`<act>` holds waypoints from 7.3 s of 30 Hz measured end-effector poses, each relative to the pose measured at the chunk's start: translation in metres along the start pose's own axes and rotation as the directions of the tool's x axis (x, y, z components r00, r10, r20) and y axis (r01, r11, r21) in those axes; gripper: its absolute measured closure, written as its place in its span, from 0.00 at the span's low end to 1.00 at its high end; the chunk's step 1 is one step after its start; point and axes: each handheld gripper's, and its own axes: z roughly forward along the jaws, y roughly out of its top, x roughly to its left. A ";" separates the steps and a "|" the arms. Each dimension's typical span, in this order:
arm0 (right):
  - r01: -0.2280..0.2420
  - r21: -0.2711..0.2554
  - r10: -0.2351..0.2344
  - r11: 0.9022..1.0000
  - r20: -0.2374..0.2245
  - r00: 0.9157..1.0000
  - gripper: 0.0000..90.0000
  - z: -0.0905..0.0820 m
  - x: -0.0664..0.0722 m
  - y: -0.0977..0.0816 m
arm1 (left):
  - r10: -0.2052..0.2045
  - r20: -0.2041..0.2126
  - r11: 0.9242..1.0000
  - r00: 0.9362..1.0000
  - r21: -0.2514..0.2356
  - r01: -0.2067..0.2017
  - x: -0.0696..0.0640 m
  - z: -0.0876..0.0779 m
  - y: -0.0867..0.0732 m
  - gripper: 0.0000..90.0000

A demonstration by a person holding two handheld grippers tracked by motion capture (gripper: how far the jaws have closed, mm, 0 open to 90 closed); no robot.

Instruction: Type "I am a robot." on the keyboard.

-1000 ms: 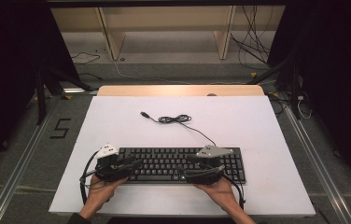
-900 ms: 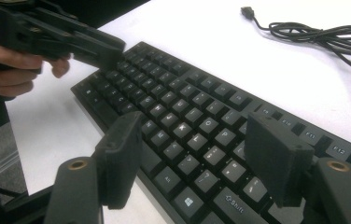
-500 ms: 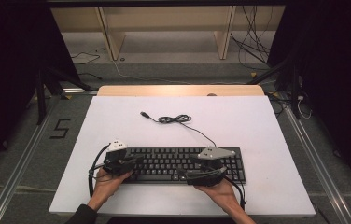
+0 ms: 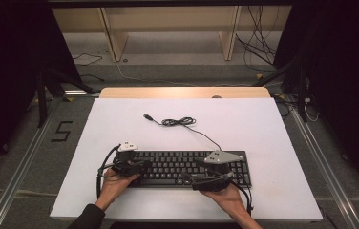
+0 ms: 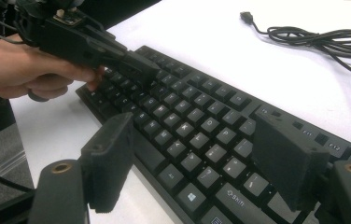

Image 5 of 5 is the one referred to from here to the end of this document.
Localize black computer keyboard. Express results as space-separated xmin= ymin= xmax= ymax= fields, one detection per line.
xmin=75 ymin=45 xmax=351 ymax=224

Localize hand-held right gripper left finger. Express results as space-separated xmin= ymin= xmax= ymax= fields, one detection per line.
xmin=79 ymin=111 xmax=134 ymax=215

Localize metal floor rail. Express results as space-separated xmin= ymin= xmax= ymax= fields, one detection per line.
xmin=0 ymin=152 xmax=28 ymax=191

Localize black curtain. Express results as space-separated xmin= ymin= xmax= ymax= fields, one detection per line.
xmin=0 ymin=0 xmax=162 ymax=50

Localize right hand-held gripper cable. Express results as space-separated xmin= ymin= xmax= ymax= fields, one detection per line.
xmin=0 ymin=162 xmax=36 ymax=193

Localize black keyboard cable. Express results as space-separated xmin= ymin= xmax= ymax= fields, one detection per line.
xmin=239 ymin=11 xmax=351 ymax=81

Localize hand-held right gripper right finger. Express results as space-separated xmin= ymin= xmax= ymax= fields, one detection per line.
xmin=252 ymin=111 xmax=331 ymax=213

